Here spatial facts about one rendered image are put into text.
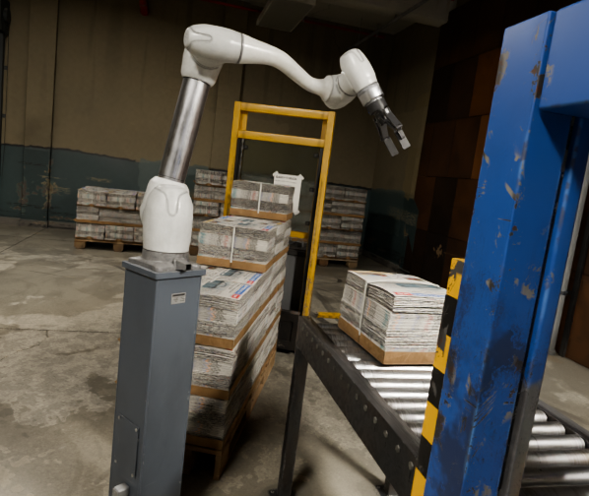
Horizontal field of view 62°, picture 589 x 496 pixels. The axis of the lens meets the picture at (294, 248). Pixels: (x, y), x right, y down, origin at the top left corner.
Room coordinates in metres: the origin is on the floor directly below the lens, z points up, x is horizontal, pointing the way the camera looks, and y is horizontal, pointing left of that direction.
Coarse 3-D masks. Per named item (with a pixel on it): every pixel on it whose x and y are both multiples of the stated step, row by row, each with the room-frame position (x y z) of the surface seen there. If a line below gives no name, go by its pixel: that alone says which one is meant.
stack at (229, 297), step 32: (224, 288) 2.13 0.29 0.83; (256, 288) 2.39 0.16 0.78; (224, 320) 2.00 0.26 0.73; (256, 320) 2.48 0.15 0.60; (224, 352) 2.00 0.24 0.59; (192, 384) 2.01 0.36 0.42; (224, 384) 2.00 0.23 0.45; (256, 384) 2.76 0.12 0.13; (192, 416) 2.01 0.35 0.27; (224, 416) 2.00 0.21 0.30; (192, 448) 2.01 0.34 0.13; (224, 448) 2.03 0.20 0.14
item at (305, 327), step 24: (312, 336) 1.75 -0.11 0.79; (312, 360) 1.71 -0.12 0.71; (336, 360) 1.49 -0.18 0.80; (336, 384) 1.46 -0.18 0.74; (360, 384) 1.33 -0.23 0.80; (360, 408) 1.27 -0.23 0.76; (384, 408) 1.19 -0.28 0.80; (360, 432) 1.25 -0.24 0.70; (384, 432) 1.11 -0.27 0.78; (408, 432) 1.08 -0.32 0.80; (384, 456) 1.10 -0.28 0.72; (408, 456) 1.00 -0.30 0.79; (408, 480) 0.99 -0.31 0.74
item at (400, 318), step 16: (384, 288) 1.56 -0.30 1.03; (400, 288) 1.59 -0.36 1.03; (416, 288) 1.64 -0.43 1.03; (432, 288) 1.68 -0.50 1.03; (384, 304) 1.55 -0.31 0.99; (400, 304) 1.50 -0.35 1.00; (416, 304) 1.51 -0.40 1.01; (432, 304) 1.54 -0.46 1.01; (368, 320) 1.61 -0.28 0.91; (384, 320) 1.52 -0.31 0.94; (400, 320) 1.51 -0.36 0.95; (416, 320) 1.53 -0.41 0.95; (432, 320) 1.55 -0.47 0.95; (368, 336) 1.61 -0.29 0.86; (384, 336) 1.50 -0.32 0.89; (400, 336) 1.51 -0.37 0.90; (416, 336) 1.53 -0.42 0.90; (432, 336) 1.55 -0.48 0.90; (384, 352) 1.49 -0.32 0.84
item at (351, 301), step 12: (348, 276) 1.83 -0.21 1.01; (360, 276) 1.75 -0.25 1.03; (372, 276) 1.78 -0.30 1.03; (384, 276) 1.80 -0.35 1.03; (396, 276) 1.84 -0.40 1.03; (408, 276) 1.88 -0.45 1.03; (348, 288) 1.81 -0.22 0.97; (360, 288) 1.72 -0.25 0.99; (348, 300) 1.80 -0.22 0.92; (360, 300) 1.70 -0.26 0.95; (348, 312) 1.77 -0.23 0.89
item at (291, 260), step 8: (296, 248) 3.88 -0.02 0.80; (304, 248) 3.94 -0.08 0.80; (288, 256) 3.83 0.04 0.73; (296, 256) 3.83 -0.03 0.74; (304, 256) 3.81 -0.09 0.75; (288, 264) 3.83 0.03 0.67; (296, 264) 3.82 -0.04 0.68; (288, 272) 3.83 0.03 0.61; (296, 272) 3.82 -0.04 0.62; (288, 280) 3.83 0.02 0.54; (296, 280) 3.82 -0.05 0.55; (288, 288) 3.83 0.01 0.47; (296, 288) 3.82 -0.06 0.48; (288, 296) 3.83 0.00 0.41; (296, 296) 3.82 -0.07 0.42; (288, 304) 3.83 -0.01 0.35; (296, 304) 3.82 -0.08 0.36
